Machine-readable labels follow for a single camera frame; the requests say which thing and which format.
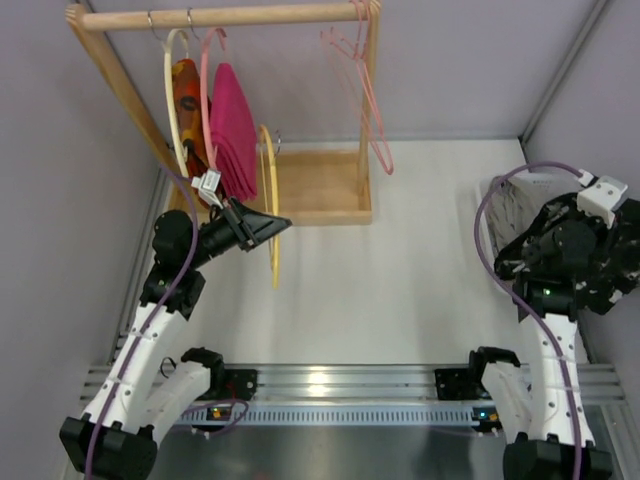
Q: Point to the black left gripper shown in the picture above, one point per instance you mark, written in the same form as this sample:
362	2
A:
240	225

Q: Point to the yellow hanger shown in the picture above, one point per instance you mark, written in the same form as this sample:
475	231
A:
270	189

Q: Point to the black white patterned trousers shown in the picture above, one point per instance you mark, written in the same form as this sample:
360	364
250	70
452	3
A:
613	271

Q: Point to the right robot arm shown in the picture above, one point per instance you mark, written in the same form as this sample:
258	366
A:
538	405

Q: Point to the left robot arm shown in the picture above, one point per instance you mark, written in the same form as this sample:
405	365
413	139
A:
120	431

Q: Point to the magenta trousers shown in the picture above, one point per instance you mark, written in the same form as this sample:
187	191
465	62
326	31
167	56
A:
233	135

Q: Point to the orange patterned trousers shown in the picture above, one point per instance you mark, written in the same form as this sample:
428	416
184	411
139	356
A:
186	96

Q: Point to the empty pink hanger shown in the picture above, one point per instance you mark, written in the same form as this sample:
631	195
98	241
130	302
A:
353	62

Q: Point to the pink hanger with trousers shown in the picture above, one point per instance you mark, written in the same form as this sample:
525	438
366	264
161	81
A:
210	151

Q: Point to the wooden clothes rack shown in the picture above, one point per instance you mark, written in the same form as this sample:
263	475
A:
317	187

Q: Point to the grey cloth in basket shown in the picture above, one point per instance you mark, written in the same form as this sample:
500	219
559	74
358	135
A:
512	208

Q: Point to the white plastic basket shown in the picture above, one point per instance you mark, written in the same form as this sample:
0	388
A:
531	227

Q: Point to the aluminium mounting rail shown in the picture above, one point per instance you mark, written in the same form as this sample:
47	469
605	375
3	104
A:
401	383

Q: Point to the grey slotted cable duct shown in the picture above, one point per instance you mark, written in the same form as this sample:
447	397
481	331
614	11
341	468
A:
430	415

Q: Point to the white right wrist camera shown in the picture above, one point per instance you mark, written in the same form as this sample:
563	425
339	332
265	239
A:
600	197

